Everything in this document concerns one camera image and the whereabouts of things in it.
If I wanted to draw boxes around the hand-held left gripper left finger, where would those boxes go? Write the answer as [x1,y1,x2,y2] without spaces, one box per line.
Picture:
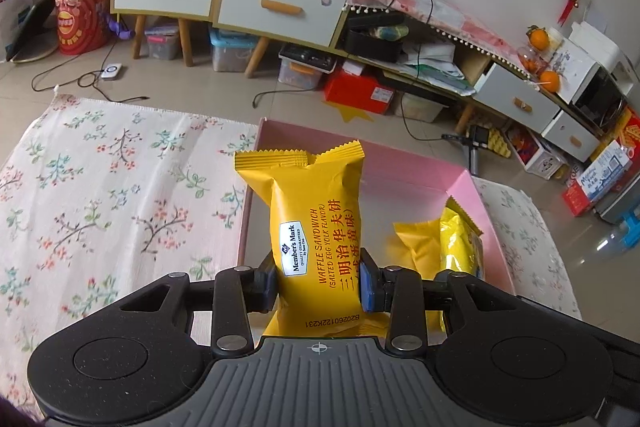
[107,251,279,358]

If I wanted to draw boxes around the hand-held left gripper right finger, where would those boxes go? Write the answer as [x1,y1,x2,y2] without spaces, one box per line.
[356,248,533,357]

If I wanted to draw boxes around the yellow snack packet white label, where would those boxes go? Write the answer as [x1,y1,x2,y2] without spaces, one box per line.
[234,139,366,339]

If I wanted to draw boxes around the pink cardboard box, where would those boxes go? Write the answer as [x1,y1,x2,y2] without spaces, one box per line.
[239,117,517,343]

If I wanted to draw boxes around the glossy yellow snack packet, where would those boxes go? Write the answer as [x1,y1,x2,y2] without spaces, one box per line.
[438,197,485,334]

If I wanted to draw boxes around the yellow star floor sticker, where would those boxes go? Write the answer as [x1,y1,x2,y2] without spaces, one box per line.
[339,103,375,124]

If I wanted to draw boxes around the black floor stand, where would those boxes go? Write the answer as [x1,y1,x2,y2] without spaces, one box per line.
[441,126,495,180]

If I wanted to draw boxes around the floral tablecloth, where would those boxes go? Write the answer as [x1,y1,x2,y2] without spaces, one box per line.
[0,94,583,427]

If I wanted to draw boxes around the red shoebox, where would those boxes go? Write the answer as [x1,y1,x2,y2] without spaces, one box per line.
[323,68,397,116]

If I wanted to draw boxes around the white patterned box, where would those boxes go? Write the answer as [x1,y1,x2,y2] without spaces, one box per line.
[504,126,568,181]

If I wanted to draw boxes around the clear storage bin white lid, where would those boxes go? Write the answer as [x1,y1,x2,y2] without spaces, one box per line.
[276,43,337,90]

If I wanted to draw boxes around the blue lidded storage bin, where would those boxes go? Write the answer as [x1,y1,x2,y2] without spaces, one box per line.
[209,28,259,74]

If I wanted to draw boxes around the stack of papers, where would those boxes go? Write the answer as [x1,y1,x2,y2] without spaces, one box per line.
[400,34,478,96]

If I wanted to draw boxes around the low wooden cabinet white drawers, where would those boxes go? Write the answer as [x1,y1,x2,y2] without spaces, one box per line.
[342,4,603,164]

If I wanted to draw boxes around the blue and red carton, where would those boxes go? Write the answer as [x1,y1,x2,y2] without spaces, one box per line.
[562,139,632,218]

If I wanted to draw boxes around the pink cloth runner with pompoms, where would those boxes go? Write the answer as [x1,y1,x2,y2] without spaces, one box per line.
[316,0,521,60]

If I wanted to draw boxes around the red and yellow box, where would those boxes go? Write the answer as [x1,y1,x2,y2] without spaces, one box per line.
[590,106,640,162]

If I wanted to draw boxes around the white microwave oven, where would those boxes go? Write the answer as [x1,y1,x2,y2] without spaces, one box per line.
[549,21,637,128]

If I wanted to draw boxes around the red printed bucket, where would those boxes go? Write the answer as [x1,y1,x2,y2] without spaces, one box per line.
[53,0,112,56]

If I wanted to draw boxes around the black flat board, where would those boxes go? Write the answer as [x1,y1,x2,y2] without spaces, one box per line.
[5,0,60,64]

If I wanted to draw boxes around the white shopping bag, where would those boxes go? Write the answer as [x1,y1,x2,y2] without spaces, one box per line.
[0,0,37,64]

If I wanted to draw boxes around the black cable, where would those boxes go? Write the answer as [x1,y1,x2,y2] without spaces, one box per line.
[31,22,151,104]

